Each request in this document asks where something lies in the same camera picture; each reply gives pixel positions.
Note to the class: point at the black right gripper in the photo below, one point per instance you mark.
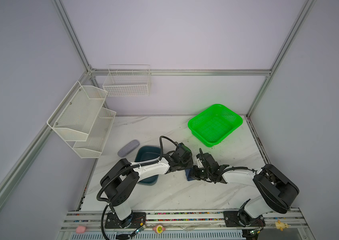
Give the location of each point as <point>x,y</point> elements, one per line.
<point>194,172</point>

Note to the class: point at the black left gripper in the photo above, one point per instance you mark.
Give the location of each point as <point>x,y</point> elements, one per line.
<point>190,164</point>

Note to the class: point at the dark blue paper napkin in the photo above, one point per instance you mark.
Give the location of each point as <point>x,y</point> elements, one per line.
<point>189,175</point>

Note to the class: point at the green perforated plastic basket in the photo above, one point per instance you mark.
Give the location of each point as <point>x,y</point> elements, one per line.
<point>214,124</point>

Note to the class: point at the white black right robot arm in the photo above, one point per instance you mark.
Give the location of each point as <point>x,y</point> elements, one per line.
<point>276,191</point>

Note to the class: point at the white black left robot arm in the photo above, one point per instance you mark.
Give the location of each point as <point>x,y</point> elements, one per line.
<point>118,184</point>

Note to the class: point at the grey oval stone pad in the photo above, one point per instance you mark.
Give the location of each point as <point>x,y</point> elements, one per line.
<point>128,148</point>

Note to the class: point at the pink green round toy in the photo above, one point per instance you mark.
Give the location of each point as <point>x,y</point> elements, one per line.
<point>159,229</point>

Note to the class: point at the yellow small toy figure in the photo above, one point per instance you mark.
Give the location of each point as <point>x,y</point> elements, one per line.
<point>281,226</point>

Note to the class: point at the white mesh two-tier shelf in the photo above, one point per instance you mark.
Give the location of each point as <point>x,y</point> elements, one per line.
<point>82,121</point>

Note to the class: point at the pink small toy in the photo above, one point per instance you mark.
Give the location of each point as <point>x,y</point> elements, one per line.
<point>80,229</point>

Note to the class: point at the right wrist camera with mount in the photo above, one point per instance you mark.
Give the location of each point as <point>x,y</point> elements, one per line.
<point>207,160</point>

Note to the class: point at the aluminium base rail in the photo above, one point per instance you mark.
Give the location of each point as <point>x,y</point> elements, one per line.
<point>190,225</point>

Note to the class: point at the white wire wall basket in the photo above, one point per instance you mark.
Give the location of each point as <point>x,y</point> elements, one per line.
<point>128,80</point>

